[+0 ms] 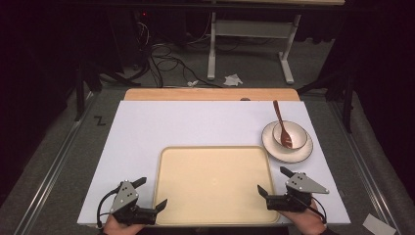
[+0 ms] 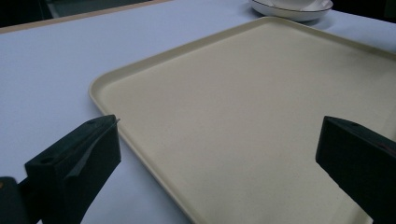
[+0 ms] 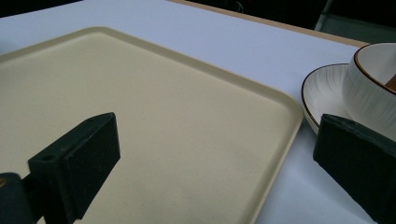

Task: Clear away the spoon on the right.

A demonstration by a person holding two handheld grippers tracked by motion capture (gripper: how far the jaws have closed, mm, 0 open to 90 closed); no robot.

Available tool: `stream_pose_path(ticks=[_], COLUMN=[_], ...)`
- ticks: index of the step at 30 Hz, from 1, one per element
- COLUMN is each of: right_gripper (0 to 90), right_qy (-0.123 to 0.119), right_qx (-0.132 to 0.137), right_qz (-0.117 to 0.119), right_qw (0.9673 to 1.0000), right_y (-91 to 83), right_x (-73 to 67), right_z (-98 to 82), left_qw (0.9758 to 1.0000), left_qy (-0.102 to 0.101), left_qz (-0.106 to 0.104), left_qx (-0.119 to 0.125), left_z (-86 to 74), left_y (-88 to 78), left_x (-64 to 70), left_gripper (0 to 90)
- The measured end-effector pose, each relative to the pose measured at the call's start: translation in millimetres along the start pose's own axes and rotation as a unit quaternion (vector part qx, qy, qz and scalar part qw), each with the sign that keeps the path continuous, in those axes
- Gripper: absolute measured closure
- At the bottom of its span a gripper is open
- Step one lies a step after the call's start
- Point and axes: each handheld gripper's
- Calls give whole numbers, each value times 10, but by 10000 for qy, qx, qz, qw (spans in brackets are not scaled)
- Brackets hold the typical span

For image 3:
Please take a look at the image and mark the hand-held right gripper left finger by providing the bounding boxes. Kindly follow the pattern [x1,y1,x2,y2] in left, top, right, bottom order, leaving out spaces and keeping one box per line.
[27,111,121,224]

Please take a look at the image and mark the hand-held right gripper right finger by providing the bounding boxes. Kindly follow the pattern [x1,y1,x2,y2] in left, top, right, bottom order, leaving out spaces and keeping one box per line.
[312,113,396,224]

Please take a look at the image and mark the white bowl with brown rim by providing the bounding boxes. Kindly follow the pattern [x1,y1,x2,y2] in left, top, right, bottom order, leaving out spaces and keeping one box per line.
[341,42,396,143]

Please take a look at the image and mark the white plate with brown rim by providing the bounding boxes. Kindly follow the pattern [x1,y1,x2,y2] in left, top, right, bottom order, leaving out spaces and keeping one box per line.
[300,63,354,136]

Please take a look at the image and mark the beige plastic tray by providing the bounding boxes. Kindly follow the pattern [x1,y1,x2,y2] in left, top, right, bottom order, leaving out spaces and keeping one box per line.
[0,26,304,224]

